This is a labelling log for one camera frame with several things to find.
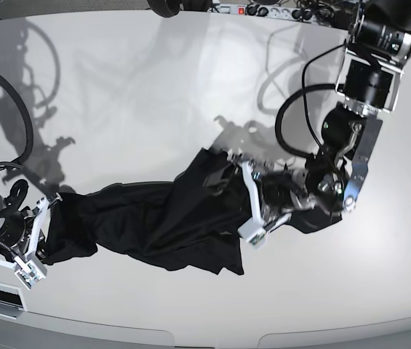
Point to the black t-shirt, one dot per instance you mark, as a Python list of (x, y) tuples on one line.
[(170, 225)]

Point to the white power strip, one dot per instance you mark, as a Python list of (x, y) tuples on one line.
[(275, 11)]

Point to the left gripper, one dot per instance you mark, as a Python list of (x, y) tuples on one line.
[(237, 199)]

